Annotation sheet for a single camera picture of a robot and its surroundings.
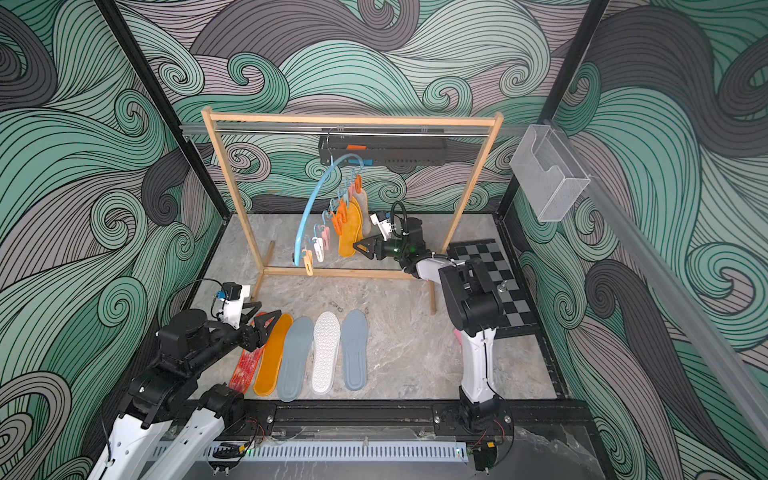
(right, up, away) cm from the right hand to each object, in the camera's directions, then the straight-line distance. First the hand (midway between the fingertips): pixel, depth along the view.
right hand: (360, 243), depth 93 cm
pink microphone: (+21, -17, -37) cm, 46 cm away
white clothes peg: (-8, -1, -25) cm, 26 cm away
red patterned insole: (-31, -34, -12) cm, 47 cm away
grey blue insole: (-18, -33, -9) cm, 39 cm away
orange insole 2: (-2, +4, -2) cm, 5 cm away
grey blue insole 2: (-1, -27, -4) cm, 28 cm away
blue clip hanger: (-15, +27, +17) cm, 35 cm away
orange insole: (-24, -36, -14) cm, 46 cm away
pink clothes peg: (-7, +2, -22) cm, 23 cm away
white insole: (-10, -29, -7) cm, 31 cm away
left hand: (-20, -14, -25) cm, 35 cm away
